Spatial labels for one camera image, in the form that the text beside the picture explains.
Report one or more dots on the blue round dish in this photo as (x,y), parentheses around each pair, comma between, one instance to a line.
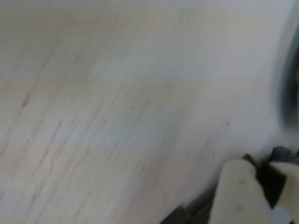
(288,93)

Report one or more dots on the grey circular toy rail track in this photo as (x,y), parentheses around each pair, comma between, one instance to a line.
(177,214)

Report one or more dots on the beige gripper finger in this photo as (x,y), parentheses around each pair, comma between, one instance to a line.
(292,186)
(238,198)

